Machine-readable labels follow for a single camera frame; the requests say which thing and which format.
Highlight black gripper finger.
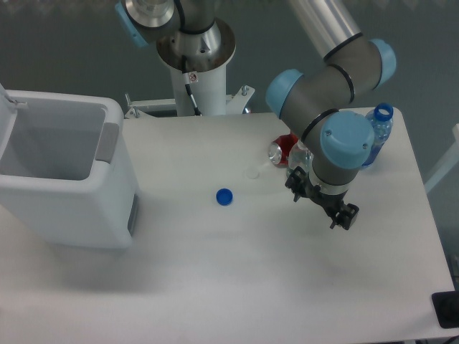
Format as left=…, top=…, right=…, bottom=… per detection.
left=285, top=167, right=308, bottom=201
left=330, top=204, right=359, bottom=230

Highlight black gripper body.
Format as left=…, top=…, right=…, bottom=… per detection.
left=300, top=172, right=349, bottom=214

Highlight white trash can lid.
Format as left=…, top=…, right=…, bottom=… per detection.
left=1, top=85, right=28, bottom=156

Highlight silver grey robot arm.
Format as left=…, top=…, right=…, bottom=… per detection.
left=115, top=1, right=397, bottom=229

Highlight crushed red soda can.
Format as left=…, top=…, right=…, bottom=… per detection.
left=268, top=133, right=298, bottom=168

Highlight blue bottle cap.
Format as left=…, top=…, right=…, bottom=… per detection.
left=215, top=188, right=233, bottom=206

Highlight white trash can body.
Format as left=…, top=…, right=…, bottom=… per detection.
left=1, top=90, right=138, bottom=249

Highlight clear green-label plastic bottle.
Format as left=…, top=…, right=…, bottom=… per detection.
left=286, top=140, right=313, bottom=178

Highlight blue drink bottle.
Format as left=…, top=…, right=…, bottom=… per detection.
left=361, top=102, right=394, bottom=169

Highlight black device at edge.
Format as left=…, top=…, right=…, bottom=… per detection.
left=431, top=291, right=458, bottom=329

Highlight white metal base frame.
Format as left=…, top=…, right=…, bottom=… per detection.
left=124, top=85, right=255, bottom=119

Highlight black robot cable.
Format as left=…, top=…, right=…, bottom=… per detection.
left=180, top=54, right=204, bottom=117

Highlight white frame at right edge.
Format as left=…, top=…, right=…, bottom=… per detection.
left=424, top=124, right=458, bottom=194

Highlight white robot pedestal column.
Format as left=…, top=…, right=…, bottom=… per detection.
left=169, top=67, right=227, bottom=117

